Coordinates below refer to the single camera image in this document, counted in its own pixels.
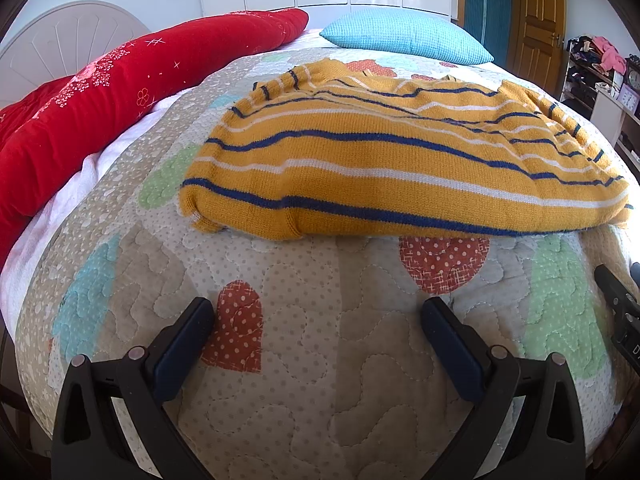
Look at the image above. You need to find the heart patterned quilt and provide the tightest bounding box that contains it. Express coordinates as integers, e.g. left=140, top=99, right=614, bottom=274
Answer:
left=15, top=50, right=640, bottom=480

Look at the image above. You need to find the light blue pillow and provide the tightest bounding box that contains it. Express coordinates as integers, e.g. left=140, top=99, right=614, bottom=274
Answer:
left=319, top=14, right=495, bottom=66

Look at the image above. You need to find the yellow striped knit sweater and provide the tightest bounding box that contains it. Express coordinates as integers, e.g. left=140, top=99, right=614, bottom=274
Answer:
left=180, top=58, right=632, bottom=241

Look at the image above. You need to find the red floral duvet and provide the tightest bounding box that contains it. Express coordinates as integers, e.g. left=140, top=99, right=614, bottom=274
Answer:
left=0, top=8, right=309, bottom=267

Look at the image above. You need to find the white bed sheet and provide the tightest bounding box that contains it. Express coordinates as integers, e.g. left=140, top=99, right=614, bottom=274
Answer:
left=0, top=91, right=201, bottom=286

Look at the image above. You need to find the white shelf unit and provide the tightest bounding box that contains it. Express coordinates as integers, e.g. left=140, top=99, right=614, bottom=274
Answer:
left=557, top=36, right=640, bottom=163

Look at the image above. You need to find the wooden door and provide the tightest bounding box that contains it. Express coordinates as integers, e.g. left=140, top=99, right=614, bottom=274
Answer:
left=505, top=0, right=569, bottom=94

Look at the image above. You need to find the teal curtain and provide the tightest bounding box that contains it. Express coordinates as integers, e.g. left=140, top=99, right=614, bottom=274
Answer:
left=462, top=0, right=514, bottom=69

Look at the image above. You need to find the white bed headboard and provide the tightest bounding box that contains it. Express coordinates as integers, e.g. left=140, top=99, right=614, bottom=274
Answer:
left=0, top=1, right=154, bottom=111

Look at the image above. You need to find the pink cloth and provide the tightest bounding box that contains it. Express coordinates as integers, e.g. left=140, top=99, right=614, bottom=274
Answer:
left=592, top=35, right=629, bottom=74

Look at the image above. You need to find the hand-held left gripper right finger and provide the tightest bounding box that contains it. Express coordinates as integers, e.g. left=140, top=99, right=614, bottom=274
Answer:
left=421, top=296, right=586, bottom=480

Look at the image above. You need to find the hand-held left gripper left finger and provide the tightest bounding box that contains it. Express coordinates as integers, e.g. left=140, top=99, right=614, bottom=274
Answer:
left=51, top=297, right=216, bottom=480

